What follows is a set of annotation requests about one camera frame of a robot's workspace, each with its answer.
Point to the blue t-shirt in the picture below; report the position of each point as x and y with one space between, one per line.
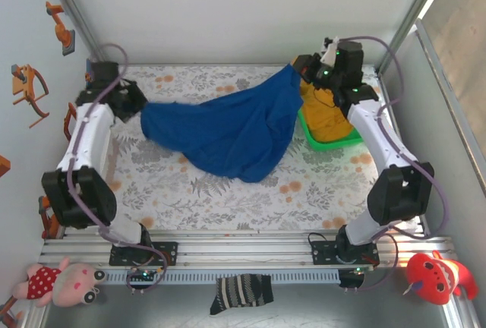
228 130

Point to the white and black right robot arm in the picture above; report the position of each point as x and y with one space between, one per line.
372 130

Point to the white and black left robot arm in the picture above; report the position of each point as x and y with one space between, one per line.
91 134

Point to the yellow garment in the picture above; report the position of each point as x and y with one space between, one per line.
322 119

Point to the green plastic basket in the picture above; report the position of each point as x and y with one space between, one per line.
326 145

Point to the floral print table mat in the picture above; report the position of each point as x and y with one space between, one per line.
228 210

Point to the pink plush pig toy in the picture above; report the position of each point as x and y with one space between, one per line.
72 282

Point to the black striped sock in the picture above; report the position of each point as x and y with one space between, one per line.
239 292

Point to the red plush monster toy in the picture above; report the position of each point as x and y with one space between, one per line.
433 275

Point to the blue and orange wall sticker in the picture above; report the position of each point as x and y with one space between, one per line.
89 66

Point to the orange curved wall sticker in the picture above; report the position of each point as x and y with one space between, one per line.
67 127

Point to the aluminium frame post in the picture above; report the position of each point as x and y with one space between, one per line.
415 13
74 13

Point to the orange machine wall sticker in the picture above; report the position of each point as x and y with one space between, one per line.
24 89

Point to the small orange wall sticker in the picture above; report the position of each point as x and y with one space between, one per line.
4 164

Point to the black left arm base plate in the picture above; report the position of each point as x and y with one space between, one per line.
169 252

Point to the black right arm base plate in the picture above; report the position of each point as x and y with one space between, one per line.
320 252

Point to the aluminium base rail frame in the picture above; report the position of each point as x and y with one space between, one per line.
243 252

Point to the orange bar wall sticker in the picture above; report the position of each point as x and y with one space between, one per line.
5 305

